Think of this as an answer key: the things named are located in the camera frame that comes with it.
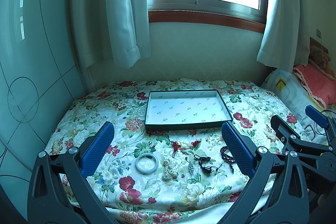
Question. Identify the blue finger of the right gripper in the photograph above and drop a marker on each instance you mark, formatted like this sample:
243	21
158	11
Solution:
324	121
305	150

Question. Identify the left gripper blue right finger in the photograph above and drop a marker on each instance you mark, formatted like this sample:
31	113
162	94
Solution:
288	200

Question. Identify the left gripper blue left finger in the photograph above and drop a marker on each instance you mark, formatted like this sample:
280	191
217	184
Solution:
59	191

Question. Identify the white jade bangle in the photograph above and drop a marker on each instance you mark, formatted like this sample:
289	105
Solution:
146	163

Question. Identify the silver rhinestone brooch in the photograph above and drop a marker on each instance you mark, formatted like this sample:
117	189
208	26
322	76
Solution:
190	168

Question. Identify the red cord gold charm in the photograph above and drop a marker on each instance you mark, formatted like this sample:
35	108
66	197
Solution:
176	147

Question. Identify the red knot gold charm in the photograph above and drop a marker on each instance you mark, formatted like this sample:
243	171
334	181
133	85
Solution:
196	143

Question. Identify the dark green jewelry tray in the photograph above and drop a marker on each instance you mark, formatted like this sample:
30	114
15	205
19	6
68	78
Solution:
185	109

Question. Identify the pink blanket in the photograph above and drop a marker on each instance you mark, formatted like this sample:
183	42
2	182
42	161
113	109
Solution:
320	88

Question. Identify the white patterned pillow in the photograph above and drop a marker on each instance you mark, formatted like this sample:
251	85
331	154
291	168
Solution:
289	90

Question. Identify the brown plush toy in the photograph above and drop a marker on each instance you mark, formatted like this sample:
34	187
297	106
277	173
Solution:
319	56

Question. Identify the right white curtain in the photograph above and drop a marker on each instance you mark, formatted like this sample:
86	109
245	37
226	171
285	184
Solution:
284	43

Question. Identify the white curtain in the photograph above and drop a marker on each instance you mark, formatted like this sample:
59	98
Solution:
110	29
284	43

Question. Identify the floral bed cover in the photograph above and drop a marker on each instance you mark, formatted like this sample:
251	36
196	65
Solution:
170	193

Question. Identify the wooden window sill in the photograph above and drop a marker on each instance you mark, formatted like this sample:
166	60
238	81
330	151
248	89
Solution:
178	16

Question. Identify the left white curtain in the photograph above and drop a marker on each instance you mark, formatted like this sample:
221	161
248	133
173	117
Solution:
110	29

